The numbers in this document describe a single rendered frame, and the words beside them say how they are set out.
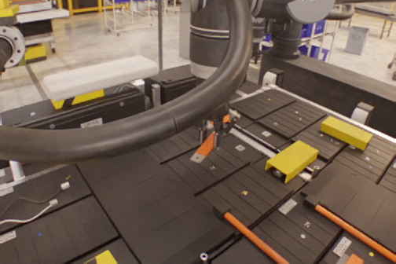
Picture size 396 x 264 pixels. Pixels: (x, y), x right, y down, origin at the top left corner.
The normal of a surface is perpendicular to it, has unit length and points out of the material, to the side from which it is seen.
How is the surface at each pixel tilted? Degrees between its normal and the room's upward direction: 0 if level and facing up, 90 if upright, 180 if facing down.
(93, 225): 0
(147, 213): 0
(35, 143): 46
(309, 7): 90
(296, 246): 0
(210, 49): 90
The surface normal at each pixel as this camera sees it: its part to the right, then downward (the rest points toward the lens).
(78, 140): 0.10, -0.26
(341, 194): 0.04, -0.87
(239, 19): -0.29, -0.45
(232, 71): 0.30, -0.40
